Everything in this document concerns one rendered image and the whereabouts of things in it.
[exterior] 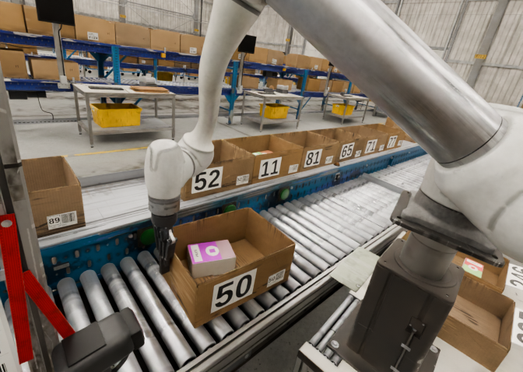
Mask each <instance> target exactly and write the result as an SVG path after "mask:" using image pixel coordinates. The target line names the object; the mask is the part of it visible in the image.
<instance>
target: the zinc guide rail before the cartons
mask: <svg viewBox="0 0 523 372"><path fill-rule="evenodd" d="M416 146H419V145H418V144H417V143H414V144H411V145H407V146H402V147H399V148H396V149H390V150H387V151H384V152H380V153H375V154H371V155H368V156H362V157H359V158H356V159H352V160H347V161H343V162H340V163H339V164H340V167H344V166H347V165H350V164H354V163H359V162H362V161H364V160H370V159H373V158H376V157H379V156H384V155H388V154H390V153H395V152H398V151H402V150H404V149H410V148H412V147H416ZM336 168H339V167H337V166H335V165H334V164H331V165H328V166H324V167H319V168H315V169H312V170H306V171H304V172H300V173H297V174H291V175H288V176H285V177H279V178H276V179H272V180H269V181H263V182H260V183H257V184H251V185H248V186H244V187H241V188H235V189H232V190H229V191H223V192H220V193H216V194H213V195H208V196H205V197H201V198H196V199H192V200H189V201H186V202H180V209H179V211H178V212H180V211H183V210H185V209H191V208H194V207H197V206H200V205H205V204H208V203H211V202H216V201H219V200H223V199H225V198H231V197H233V196H237V195H242V194H245V193H248V192H251V191H257V190H259V189H263V188H267V187H271V186H273V185H277V184H281V183H285V182H288V181H293V180H296V179H299V178H302V177H307V176H311V175H314V174H319V173H322V172H325V171H328V170H333V169H336ZM149 219H151V212H150V211H145V212H140V213H136V214H133V215H130V216H124V217H121V218H117V219H113V220H109V221H106V222H102V223H97V224H93V225H90V226H84V227H81V228H78V229H74V230H69V231H65V232H62V233H56V234H53V235H50V236H46V237H41V238H37V239H38V243H39V247H40V249H44V248H46V247H52V246H55V245H58V244H63V243H66V242H69V241H72V240H77V239H80V238H84V237H88V236H92V235H94V234H98V233H103V232H106V231H109V230H114V229H117V228H120V227H123V226H128V225H132V224H134V223H140V222H142V221H146V220H149Z"/></svg>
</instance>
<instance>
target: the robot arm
mask: <svg viewBox="0 0 523 372"><path fill-rule="evenodd" d="M266 5H269V6H271V7H272V8H273V9H274V10H275V11H276V12H277V13H278V14H279V15H280V16H281V17H282V18H284V20H285V21H287V22H288V24H289V25H291V27H292V28H294V29H295V30H296V31H297V32H298V33H299V34H300V35H301V36H302V37H303V38H304V39H306V40H307V41H308V42H309V43H310V44H311V45H312V46H313V47H314V48H315V49H316V50H318V51H319V52H320V53H321V54H322V55H323V56H324V57H325V58H326V59H327V60H328V61H330V62H331V63H332V64H333V65H334V66H335V67H336V68H337V69H338V70H339V71H340V72H341V73H342V74H343V75H344V76H345V77H346V78H347V79H348V80H349V81H350V82H352V83H353V84H354V85H355V86H356V87H357V88H358V89H359V90H360V91H361V92H362V93H364V94H365V95H366V96H367V97H368V98H369V99H370V100H371V101H372V102H373V103H374V104H376V105H377V106H378V107H379V108H380V109H381V110H382V111H383V112H384V113H385V114H386V115H387V116H389V117H390V119H392V120H393V122H394V123H396V124H397V125H398V126H399V127H400V128H401V129H402V130H403V131H404V132H405V133H406V134H407V135H408V136H410V137H411V138H412V139H413V140H414V141H415V142H416V143H417V144H418V145H419V146H420V147H422V148H423V149H424V150H425V151H426V152H427V153H428V154H429V155H430V156H431V160H430V162H429V165H428V167H427V169H426V173H425V175H424V178H423V182H422V184H421V185H420V187H419V190H418V191H415V190H411V191H410V193H409V198H410V200H409V204H408V205H407V208H406V209H403V210H402V214H401V217H402V218H403V219H405V220H407V221H409V222H412V223H417V224H419V225H421V226H424V227H427V228H429V229H432V230H435V231H437V232H438V233H442V234H444V235H446V236H449V237H452V238H454V239H456V240H459V241H461V242H463V243H466V244H468V245H471V246H473V247H475V248H477V249H478V250H480V251H482V252H484V253H487V254H493V253H494V251H495V250H496V249H498V250H499V251H501V252H502V253H503V254H505V255H506V256H508V257H510V258H512V259H514V260H515V261H518V262H520V263H522V264H523V108H519V107H512V106H507V105H503V104H492V103H487V102H486V101H485V100H484V99H483V98H482V97H481V96H480V95H479V94H478V93H477V92H476V91H475V90H474V89H473V88H472V87H471V86H470V85H469V84H468V83H466V82H465V81H464V80H463V79H462V78H461V77H460V76H459V75H458V74H457V73H456V72H455V71H454V70H453V69H452V68H451V67H450V66H449V65H448V64H447V63H446V62H444V61H443V60H442V59H441V58H440V57H439V56H438V55H437V54H436V53H435V52H434V51H433V50H432V49H431V48H430V47H429V46H428V45H427V44H426V43H425V42H424V41H422V40H421V39H420V38H419V37H418V36H417V35H416V34H415V33H414V32H413V31H412V30H411V29H410V28H409V27H408V26H407V25H406V24H405V23H404V22H403V21H401V20H400V19H399V18H398V17H397V16H396V15H395V14H394V13H393V12H392V11H391V10H390V9H389V8H388V7H387V6H386V5H385V4H384V3H383V2H382V1H381V0H214V1H213V5H212V12H211V16H210V20H209V26H208V29H207V33H206V36H205V42H204V45H203V49H202V55H201V59H200V65H199V71H198V98H199V118H198V123H197V125H196V127H195V129H194V130H193V131H192V132H188V133H185V134H184V136H183V137H182V139H181V140H180V141H179V143H177V142H175V141H174V140H171V139H158V140H156V141H153V142H151V143H150V144H149V147H148V149H147V151H146V158H145V167H144V174H145V183H146V187H147V190H148V203H149V204H148V205H149V211H150V212H151V221H152V223H153V229H154V235H155V242H156V249H157V250H159V264H160V274H161V275H162V274H165V273H167V272H169V271H170V259H172V258H173V257H174V251H175V246H176V243H177V237H174V235H173V232H174V228H173V225H174V224H175V223H176V222H177V212H178V211H179V209H180V202H181V188H182V187H184V185H185V183H186V182H187V181H188V179H190V178H192V177H195V176H196V175H198V174H200V173H201V172H202V171H204V170H205V169H206V168H207V167H208V166H209V165H210V164H211V162H212V160H213V157H214V145H213V144H212V136H213V133H214V131H215V128H216V122H217V118H218V113H219V104H220V98H221V93H222V88H223V79H224V76H225V72H226V68H227V66H228V64H229V62H230V59H231V58H232V56H233V53H234V52H235V50H236V49H237V47H238V46H239V44H240V42H241V41H242V40H243V39H244V37H245V35H246V34H247V32H248V31H249V29H250V28H251V27H252V26H253V24H254V23H255V21H256V20H257V19H258V17H259V16H260V14H261V12H262V10H263V8H264V7H265V6H266Z"/></svg>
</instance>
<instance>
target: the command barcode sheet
mask: <svg viewBox="0 0 523 372"><path fill-rule="evenodd" d="M3 280H6V279H5V270H4V269H2V270H0V282H1V281H3ZM0 372H23V369H22V367H21V364H20V365H19V358H18V354H17V351H16V347H15V344H14V341H13V338H12V333H11V331H10V328H9V323H8V321H7V318H6V315H5V311H4V308H3V305H2V301H1V297H0Z"/></svg>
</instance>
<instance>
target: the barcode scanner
mask: <svg viewBox="0 0 523 372"><path fill-rule="evenodd" d="M144 344H145V336H144V333H143V330H142V326H141V325H140V324H139V321H138V319H137V317H136V316H135V314H134V312H133V310H132V309H131V308H129V307H126V308H124V309H122V310H120V311H119V313H118V312H116V313H113V314H110V315H109V316H107V317H105V318H103V319H101V320H100V321H95V322H93V323H92V324H90V325H88V326H86V327H85V328H82V329H81V330H79V331H77V332H75V333H74V334H72V335H70V336H68V337H66V338H65V339H62V341H61V342H60V343H58V344H57V345H56V346H55V347H54V349H53V351H52V354H51V358H52V363H53V366H54V372H111V367H112V366H113V365H115V364H116V363H117V362H119V361H120V360H122V359H124V358H125V357H126V356H128V355H129V354H130V353H131V352H132V351H133V350H137V349H139V348H141V347H142V346H143V345H144Z"/></svg>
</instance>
